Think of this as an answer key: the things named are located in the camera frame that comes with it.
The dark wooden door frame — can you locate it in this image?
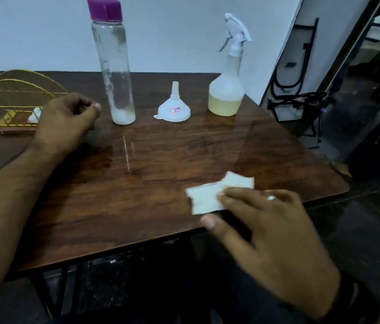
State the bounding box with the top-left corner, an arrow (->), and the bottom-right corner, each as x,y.
317,0 -> 380,95

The clear bottle with purple cap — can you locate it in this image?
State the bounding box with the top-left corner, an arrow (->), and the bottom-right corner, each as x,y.
87,0 -> 136,126

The white spray bottle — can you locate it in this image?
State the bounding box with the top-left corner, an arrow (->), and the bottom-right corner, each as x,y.
208,13 -> 253,117

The person's left hand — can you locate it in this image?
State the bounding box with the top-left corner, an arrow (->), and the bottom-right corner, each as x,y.
30,92 -> 102,159

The white tissue piece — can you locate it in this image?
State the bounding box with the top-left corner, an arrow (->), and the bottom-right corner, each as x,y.
185,171 -> 255,216

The white plastic funnel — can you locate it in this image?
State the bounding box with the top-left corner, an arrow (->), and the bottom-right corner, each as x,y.
153,81 -> 191,123

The black wristwatch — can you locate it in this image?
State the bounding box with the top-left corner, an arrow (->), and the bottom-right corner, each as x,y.
321,270 -> 380,324

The person's left forearm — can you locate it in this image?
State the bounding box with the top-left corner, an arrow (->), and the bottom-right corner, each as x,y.
0,140 -> 63,316

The gold wire napkin holder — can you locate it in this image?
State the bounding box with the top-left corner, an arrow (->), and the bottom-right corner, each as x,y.
0,69 -> 69,135

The person's right hand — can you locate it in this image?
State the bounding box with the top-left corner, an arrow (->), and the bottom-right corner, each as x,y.
201,187 -> 341,320

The black metal table frame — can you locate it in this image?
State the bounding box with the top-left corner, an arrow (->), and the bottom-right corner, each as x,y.
30,233 -> 194,319

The crumpled white tissue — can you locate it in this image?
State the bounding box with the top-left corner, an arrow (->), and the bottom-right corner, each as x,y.
27,107 -> 43,124

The folded black metal chair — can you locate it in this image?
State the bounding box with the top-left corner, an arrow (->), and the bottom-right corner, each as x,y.
267,17 -> 329,146

